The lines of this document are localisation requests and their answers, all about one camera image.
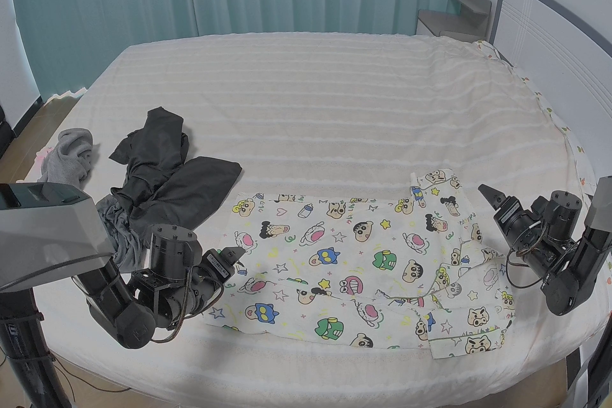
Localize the white printed pyjama top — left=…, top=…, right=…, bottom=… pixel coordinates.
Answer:
left=203, top=167, right=517, bottom=360

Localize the black chest of drawers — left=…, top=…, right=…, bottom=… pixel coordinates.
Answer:
left=0, top=105, right=15, bottom=154

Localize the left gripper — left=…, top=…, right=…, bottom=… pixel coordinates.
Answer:
left=188, top=245, right=246, bottom=307

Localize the black cable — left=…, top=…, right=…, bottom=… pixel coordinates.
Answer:
left=56, top=362, right=131, bottom=393
left=152, top=282, right=226, bottom=343
left=506, top=248, right=551, bottom=290

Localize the bed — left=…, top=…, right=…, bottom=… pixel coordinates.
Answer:
left=24, top=0, right=612, bottom=391

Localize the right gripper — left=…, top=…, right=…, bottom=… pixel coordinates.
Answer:
left=477, top=184, right=547, bottom=255

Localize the black garment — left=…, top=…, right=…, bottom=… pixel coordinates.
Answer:
left=108, top=107, right=243, bottom=231

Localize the dark grey garment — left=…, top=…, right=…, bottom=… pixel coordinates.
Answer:
left=95, top=198, right=152, bottom=274

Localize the grey bedside table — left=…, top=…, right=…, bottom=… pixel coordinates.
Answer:
left=416, top=0, right=492, bottom=41

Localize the grey knit garment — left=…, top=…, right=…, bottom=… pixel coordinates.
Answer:
left=40, top=127, right=97, bottom=185

